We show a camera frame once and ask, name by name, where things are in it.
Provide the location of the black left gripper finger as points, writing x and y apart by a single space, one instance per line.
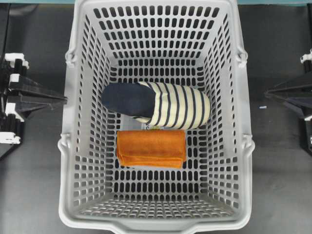
25 105
26 85

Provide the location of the folded orange cloth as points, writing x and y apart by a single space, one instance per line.
151 148

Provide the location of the grey plastic shopping basket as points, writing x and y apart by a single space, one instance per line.
195 43

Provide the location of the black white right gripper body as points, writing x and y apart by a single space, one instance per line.
306 60

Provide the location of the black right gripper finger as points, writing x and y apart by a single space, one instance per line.
294 88
294 103

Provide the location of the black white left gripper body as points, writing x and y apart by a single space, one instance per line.
12 66

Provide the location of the navy striped slipper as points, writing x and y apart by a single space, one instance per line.
158 104

